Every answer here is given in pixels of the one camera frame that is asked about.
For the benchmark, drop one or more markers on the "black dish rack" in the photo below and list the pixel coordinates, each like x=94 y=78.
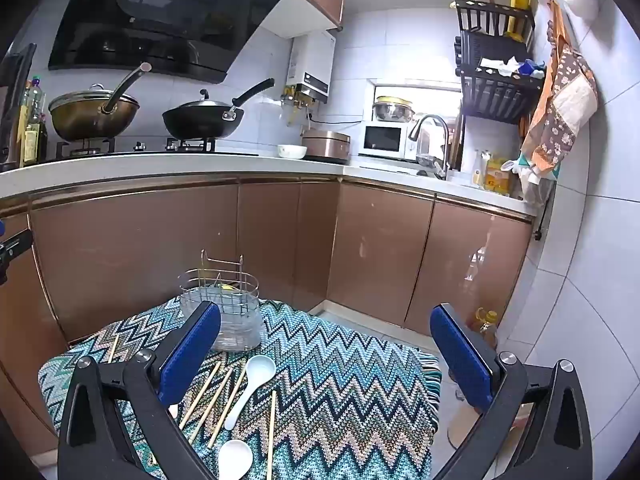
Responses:
x=492 y=95

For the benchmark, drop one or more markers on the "yellow roll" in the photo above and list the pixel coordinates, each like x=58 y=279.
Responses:
x=519 y=0

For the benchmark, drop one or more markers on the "white crumpled cloth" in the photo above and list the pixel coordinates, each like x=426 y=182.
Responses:
x=502 y=65

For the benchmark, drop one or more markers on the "glass wok lid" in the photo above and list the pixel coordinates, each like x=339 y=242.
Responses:
x=80 y=99

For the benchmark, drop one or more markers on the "black glass range hood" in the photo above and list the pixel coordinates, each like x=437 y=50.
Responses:
x=165 y=15

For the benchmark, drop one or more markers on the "patchwork floral apron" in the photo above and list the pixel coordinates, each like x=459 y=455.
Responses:
x=560 y=105

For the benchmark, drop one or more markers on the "clear soap bottle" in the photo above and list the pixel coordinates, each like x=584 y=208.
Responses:
x=480 y=172

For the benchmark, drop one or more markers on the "black wok lid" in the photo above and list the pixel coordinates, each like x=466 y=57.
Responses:
x=200 y=106

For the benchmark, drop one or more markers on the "wooden chopstick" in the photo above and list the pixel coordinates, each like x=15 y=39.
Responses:
x=114 y=347
x=227 y=407
x=201 y=394
x=212 y=405
x=271 y=435

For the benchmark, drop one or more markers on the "oil bottle yellow cap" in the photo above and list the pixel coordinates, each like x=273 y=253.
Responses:
x=487 y=327

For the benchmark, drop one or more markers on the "brass wok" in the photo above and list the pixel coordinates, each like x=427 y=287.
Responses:
x=85 y=125

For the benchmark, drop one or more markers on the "black wok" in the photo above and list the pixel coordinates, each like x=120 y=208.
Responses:
x=200 y=127

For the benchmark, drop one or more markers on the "white bowl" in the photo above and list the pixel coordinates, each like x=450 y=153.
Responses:
x=292 y=151

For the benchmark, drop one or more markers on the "steel kitchen faucet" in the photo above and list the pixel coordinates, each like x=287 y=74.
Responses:
x=446 y=150

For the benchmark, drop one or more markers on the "white microwave oven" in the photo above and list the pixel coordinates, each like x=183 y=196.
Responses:
x=385 y=140

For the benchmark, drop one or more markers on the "black gas stove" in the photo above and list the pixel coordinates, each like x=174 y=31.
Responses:
x=150 y=149

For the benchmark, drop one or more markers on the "yellow basin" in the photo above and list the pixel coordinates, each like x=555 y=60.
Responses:
x=394 y=99

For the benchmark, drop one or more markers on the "white kitchen countertop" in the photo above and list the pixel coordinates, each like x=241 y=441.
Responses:
x=150 y=167

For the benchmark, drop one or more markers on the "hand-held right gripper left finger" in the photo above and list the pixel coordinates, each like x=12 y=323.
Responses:
x=190 y=355

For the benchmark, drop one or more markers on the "white water heater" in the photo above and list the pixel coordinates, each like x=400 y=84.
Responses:
x=315 y=60

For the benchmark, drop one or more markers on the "cooking oil bottle green cap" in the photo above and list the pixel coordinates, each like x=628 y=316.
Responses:
x=36 y=120

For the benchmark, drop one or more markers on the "stainless steel bowl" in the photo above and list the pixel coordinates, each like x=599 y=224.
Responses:
x=392 y=112

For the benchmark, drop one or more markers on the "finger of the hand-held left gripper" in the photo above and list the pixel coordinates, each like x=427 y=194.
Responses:
x=17 y=247

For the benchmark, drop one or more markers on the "brown rice cooker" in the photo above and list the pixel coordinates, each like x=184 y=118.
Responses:
x=325 y=145

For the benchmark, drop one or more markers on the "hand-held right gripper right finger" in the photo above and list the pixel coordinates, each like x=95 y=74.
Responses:
x=462 y=360

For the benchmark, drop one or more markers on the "zigzag woven table cloth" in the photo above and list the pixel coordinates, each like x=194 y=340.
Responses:
x=340 y=400

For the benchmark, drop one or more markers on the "white ceramic spoon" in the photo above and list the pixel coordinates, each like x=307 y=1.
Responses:
x=252 y=385
x=234 y=460

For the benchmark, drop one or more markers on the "brown base cabinet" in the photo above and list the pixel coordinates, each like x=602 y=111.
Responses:
x=135 y=250
x=380 y=250

